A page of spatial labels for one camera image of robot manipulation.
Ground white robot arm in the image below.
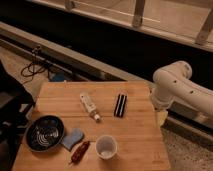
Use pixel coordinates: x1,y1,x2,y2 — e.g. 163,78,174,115
150,61,213,129

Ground dark ceramic patterned bowl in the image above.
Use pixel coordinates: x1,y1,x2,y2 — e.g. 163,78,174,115
25,115,65,152

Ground white plastic cup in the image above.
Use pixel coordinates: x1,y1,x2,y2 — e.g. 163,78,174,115
95,135,118,160

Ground white tube bottle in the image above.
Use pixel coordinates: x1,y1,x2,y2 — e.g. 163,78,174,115
80,92,101,122

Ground blue sponge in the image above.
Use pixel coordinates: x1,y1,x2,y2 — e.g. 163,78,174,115
61,128,84,151

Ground black chair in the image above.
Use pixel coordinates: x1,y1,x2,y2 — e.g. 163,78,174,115
0,60,35,171

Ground black cable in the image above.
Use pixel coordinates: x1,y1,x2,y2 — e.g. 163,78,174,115
20,46,54,85

